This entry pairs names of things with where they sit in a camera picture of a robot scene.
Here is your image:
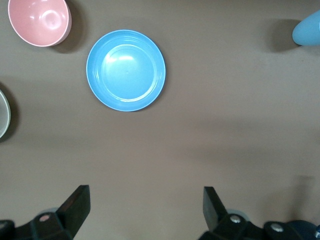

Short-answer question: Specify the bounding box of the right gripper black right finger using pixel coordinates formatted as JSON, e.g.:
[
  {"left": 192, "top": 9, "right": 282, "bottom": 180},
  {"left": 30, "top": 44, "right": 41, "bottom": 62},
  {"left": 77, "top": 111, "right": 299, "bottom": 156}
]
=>
[{"left": 198, "top": 186, "right": 301, "bottom": 240}]

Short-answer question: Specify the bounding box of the light blue cup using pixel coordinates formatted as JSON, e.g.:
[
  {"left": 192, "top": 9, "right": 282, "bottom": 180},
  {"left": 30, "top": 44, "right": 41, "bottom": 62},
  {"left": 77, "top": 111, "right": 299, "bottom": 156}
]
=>
[{"left": 291, "top": 9, "right": 320, "bottom": 47}]

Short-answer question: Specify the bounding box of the beige shallow bowl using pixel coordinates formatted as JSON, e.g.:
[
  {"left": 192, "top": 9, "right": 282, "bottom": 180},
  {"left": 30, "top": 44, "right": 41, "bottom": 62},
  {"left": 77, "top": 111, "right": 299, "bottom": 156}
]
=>
[{"left": 0, "top": 89, "right": 12, "bottom": 140}]

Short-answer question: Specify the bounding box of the blue shallow bowl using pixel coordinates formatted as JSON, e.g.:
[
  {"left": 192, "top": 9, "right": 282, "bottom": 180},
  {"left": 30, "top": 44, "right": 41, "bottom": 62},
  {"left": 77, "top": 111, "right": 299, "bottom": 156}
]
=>
[{"left": 85, "top": 29, "right": 167, "bottom": 112}]

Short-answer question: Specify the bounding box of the pink deep bowl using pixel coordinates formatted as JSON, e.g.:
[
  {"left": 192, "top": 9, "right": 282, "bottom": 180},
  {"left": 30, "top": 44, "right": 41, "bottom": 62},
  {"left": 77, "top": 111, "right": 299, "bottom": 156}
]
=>
[{"left": 7, "top": 0, "right": 73, "bottom": 48}]

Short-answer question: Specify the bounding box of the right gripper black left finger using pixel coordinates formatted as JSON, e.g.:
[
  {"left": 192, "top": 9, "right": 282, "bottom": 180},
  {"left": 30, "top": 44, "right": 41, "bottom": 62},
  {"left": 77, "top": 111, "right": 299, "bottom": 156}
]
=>
[{"left": 0, "top": 184, "right": 91, "bottom": 240}]

